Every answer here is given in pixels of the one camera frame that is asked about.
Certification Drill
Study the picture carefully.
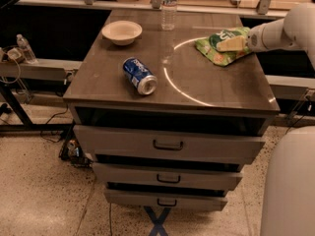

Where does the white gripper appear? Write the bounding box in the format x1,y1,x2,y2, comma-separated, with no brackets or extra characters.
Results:
216,19,295,52

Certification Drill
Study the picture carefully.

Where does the green rice chip bag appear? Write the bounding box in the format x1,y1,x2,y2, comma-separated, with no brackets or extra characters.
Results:
195,27,251,67

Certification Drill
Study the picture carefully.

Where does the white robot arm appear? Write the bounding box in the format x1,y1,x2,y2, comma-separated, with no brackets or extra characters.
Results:
215,3,315,236

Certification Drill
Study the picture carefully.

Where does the clear water bottle on cabinet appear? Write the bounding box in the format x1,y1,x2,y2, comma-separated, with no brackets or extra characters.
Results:
161,0,177,30

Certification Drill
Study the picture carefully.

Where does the blue soda can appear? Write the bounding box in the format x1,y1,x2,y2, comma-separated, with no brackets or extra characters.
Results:
123,57,158,95

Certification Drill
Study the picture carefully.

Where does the white bowl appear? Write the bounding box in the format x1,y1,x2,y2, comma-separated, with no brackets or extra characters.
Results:
101,21,143,46

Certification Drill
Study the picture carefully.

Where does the grey drawer cabinet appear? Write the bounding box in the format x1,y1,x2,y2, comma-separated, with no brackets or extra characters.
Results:
64,10,279,198

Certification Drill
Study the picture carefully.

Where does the middle drawer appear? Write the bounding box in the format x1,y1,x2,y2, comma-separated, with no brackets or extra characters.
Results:
93,163,242,191

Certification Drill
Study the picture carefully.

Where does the drawer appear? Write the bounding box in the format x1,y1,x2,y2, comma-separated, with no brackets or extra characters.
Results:
93,163,242,191
74,125,265,164
104,189,227,211

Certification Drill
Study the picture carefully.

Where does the top drawer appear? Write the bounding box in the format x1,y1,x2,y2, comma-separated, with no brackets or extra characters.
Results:
74,125,265,164

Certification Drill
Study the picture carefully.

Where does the bottom drawer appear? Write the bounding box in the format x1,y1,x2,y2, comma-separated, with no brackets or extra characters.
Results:
104,189,227,211

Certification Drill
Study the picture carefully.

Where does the left metal bench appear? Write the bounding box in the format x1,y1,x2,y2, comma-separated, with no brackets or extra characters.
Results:
0,59,82,132

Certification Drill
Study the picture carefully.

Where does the blue tape cross on floor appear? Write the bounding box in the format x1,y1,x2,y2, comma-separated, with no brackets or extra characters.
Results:
144,206,170,236

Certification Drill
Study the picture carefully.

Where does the small water bottle on bench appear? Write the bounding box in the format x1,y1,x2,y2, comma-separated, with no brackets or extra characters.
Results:
17,34,37,64

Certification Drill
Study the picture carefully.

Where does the black cable on left floor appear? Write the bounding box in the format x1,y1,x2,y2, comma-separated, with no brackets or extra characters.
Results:
39,105,72,145

